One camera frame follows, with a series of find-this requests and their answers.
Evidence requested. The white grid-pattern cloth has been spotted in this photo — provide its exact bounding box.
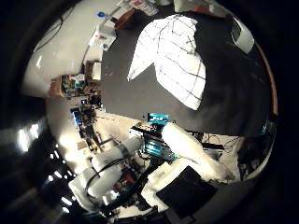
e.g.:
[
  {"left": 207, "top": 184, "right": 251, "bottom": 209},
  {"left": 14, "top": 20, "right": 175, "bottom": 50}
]
[{"left": 126, "top": 13, "right": 207, "bottom": 111}]

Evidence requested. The cluttered shelf unit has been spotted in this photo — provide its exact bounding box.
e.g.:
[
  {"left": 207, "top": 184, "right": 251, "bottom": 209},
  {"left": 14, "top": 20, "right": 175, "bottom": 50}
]
[{"left": 48, "top": 73, "right": 102, "bottom": 97}]

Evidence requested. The red and white packet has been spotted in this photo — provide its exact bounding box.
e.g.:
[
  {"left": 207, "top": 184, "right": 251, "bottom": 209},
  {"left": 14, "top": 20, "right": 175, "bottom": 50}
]
[{"left": 129, "top": 0, "right": 160, "bottom": 17}]

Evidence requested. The teal aluminium frame bracket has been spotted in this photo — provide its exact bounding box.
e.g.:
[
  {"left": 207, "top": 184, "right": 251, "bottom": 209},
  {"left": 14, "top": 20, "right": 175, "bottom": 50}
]
[{"left": 147, "top": 112, "right": 171, "bottom": 127}]

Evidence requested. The brown cardboard box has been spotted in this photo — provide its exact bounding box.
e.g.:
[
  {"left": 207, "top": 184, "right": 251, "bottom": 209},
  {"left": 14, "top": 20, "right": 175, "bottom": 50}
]
[{"left": 84, "top": 60, "right": 103, "bottom": 82}]

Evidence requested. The cluttered electronics workbench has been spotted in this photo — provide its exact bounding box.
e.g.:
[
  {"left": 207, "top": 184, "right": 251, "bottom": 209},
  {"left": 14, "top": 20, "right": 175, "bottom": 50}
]
[{"left": 70, "top": 98, "right": 106, "bottom": 152}]

